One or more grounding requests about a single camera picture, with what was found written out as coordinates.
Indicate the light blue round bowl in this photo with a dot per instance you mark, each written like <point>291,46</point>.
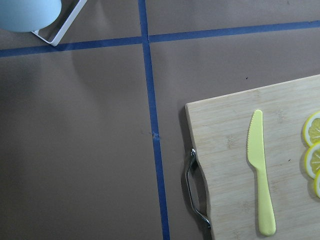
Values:
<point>28,15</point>

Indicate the crossing blue tape strip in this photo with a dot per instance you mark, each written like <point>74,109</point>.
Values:
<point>157,38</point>

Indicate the upper lemon slice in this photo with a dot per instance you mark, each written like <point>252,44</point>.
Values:
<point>311,129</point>

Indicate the long blue tape strip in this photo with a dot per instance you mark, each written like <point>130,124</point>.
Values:
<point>155,135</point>

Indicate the middle lemon slice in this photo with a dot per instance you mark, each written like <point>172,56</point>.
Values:
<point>312,160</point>

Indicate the lemon slice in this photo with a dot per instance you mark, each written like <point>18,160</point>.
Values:
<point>311,129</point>
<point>316,184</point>
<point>312,160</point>

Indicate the yellow plastic knife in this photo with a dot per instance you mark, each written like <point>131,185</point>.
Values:
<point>256,157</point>

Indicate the lower lemon slice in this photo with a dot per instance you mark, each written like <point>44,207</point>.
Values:
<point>316,184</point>

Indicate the white wire rack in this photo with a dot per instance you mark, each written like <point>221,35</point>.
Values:
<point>54,33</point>

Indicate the bamboo cutting board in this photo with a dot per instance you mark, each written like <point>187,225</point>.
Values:
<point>219,128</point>

